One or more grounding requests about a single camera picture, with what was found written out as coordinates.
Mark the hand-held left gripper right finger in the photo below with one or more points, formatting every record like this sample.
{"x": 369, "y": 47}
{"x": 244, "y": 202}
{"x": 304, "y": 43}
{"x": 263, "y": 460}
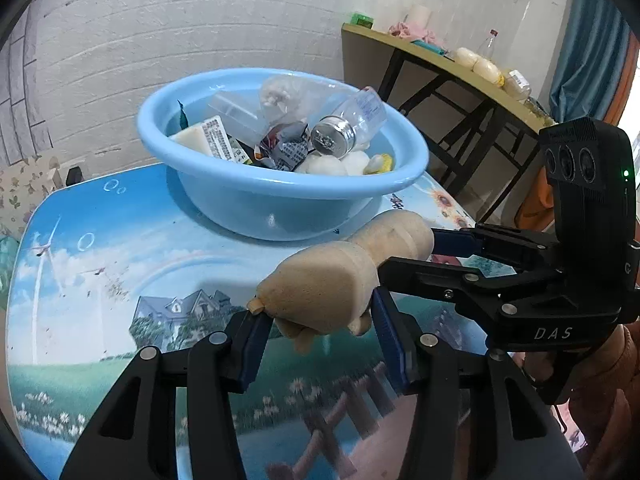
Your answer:
{"x": 390, "y": 345}

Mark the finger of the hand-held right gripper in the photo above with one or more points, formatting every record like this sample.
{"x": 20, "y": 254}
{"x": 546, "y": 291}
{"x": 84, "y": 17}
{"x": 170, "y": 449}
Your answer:
{"x": 425, "y": 275}
{"x": 452, "y": 242}

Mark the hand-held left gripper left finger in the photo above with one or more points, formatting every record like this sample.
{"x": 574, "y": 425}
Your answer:
{"x": 252, "y": 350}

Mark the blue plastic basin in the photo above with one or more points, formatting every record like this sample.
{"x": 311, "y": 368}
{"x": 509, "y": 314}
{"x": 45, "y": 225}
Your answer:
{"x": 280, "y": 210}

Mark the white and yellow plush toy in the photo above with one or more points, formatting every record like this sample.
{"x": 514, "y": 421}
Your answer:
{"x": 325, "y": 165}

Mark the clear bottle with metal cap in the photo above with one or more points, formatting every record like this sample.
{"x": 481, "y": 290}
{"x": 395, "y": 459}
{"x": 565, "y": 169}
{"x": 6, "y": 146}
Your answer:
{"x": 360, "y": 115}

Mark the grey snack packet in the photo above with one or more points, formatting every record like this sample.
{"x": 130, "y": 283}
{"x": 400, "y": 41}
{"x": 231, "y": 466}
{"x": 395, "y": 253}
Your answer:
{"x": 290, "y": 152}

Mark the white soap packet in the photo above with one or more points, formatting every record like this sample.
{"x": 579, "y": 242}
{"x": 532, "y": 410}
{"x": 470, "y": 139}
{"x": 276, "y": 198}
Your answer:
{"x": 195, "y": 137}

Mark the clear zip bag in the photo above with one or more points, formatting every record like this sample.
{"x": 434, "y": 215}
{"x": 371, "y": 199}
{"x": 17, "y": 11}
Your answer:
{"x": 285, "y": 92}

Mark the clear plastic box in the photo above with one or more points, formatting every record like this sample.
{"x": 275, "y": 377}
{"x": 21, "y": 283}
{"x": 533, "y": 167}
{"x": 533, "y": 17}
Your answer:
{"x": 235, "y": 110}

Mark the black packet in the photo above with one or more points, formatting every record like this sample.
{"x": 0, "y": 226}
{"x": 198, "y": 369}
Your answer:
{"x": 182, "y": 117}

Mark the person's right forearm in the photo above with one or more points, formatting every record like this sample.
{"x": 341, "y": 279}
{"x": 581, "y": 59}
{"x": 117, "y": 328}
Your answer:
{"x": 605, "y": 395}

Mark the person's right hand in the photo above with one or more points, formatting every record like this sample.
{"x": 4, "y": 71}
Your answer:
{"x": 532, "y": 367}

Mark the orange cloth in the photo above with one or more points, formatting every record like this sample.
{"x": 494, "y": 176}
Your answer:
{"x": 537, "y": 195}

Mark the bag of green grapes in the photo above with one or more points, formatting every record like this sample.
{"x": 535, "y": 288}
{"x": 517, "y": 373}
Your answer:
{"x": 540, "y": 111}

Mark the teal curtain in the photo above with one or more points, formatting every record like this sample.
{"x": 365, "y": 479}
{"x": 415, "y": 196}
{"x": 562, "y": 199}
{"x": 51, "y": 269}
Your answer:
{"x": 585, "y": 45}

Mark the teal tube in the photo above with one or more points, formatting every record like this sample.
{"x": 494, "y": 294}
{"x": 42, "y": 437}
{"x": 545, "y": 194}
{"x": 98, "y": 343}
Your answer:
{"x": 430, "y": 48}

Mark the clear glass bottle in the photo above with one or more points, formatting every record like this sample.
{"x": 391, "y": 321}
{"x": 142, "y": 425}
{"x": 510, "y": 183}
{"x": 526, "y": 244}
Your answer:
{"x": 487, "y": 45}

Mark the wooden folding table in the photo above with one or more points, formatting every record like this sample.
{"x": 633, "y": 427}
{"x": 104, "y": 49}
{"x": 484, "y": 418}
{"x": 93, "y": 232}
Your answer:
{"x": 400, "y": 45}

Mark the pink cloth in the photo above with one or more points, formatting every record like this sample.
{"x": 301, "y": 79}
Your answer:
{"x": 415, "y": 34}

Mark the small green box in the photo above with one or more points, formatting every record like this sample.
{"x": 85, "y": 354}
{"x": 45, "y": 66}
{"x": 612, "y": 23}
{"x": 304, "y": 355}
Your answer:
{"x": 361, "y": 20}

